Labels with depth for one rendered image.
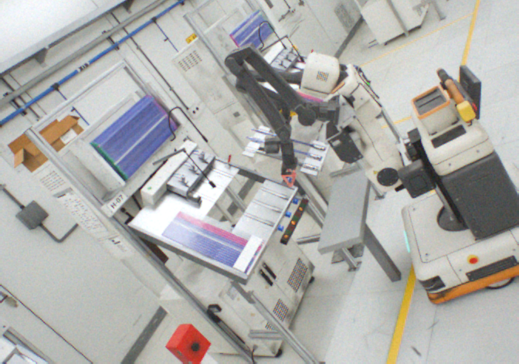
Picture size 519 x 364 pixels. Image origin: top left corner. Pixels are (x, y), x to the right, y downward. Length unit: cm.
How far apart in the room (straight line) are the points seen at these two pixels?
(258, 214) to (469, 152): 114
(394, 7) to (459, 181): 472
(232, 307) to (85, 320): 165
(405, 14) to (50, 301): 542
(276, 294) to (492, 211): 135
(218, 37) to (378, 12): 364
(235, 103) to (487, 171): 203
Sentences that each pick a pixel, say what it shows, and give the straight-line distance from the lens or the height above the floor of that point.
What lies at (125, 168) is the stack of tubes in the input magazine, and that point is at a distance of 245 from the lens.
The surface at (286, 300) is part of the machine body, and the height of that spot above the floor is 17.
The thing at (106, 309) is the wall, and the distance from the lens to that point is 398.
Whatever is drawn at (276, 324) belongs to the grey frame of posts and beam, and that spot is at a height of 42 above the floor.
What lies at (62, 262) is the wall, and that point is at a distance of 385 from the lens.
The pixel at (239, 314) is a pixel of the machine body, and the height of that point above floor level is 43.
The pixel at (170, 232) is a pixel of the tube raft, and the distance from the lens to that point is 238.
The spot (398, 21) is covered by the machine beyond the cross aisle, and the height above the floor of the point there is 25.
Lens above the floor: 179
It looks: 19 degrees down
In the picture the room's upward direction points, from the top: 38 degrees counter-clockwise
